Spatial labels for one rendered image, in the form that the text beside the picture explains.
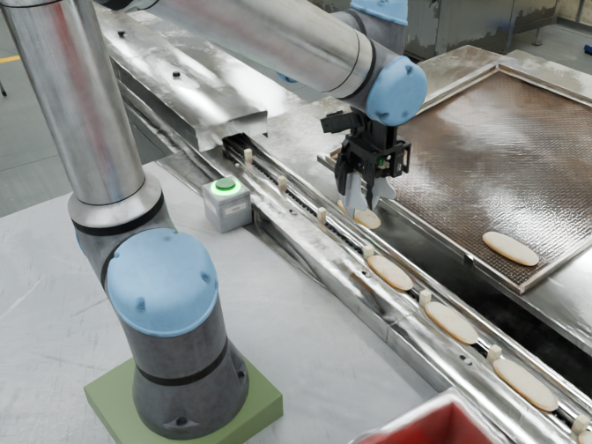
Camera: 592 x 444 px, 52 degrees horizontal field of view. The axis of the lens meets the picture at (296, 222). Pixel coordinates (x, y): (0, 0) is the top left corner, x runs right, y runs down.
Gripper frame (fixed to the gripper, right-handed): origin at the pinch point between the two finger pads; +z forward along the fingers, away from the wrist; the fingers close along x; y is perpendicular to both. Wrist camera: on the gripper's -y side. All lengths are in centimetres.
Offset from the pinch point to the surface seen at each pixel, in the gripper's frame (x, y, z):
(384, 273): -1.3, 9.1, 7.9
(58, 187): -19, -201, 95
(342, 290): -8.9, 7.8, 8.8
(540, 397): -0.5, 39.8, 7.8
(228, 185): -13.1, -22.8, 3.3
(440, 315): -0.8, 21.5, 7.8
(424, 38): 202, -196, 66
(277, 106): 23, -65, 13
